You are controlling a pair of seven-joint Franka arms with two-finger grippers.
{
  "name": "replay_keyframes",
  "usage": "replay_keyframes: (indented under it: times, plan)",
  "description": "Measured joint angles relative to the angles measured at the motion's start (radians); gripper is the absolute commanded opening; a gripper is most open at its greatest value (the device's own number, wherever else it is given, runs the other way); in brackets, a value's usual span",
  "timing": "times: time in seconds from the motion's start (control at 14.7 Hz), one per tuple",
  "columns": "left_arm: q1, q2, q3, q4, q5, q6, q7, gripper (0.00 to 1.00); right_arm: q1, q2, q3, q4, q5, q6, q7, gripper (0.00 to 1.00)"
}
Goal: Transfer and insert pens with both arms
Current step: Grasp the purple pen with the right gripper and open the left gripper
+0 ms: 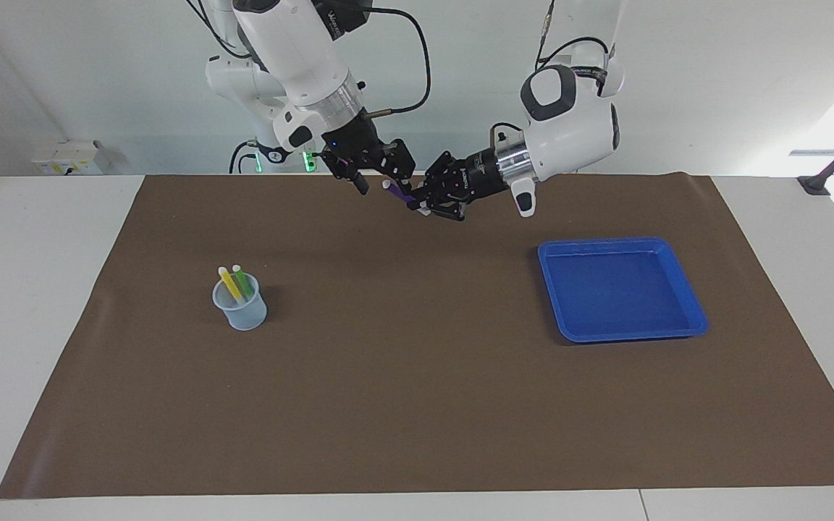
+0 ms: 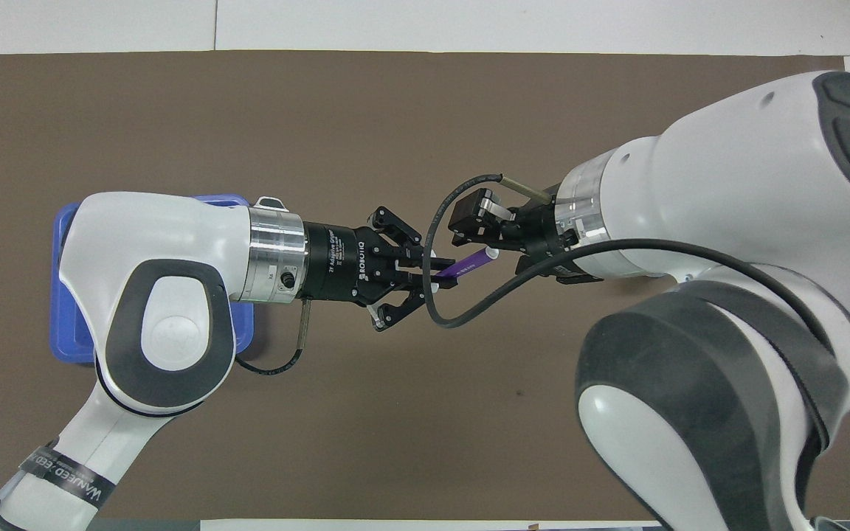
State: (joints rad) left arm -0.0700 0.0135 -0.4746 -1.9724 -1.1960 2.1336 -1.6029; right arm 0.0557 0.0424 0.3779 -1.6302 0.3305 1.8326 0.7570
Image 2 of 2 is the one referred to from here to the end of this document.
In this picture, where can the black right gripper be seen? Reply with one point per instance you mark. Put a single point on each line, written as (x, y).
(550, 243)

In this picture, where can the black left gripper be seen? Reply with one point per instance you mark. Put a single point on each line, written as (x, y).
(336, 262)

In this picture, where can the purple pen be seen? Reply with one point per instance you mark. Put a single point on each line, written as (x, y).
(473, 261)

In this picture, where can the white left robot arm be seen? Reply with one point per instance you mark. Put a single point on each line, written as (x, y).
(167, 236)

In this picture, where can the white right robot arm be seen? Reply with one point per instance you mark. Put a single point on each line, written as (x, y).
(727, 192)

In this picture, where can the brown table mat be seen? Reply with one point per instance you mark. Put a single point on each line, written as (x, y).
(425, 118)

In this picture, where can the blue plastic tray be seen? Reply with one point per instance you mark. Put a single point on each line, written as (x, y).
(74, 332)

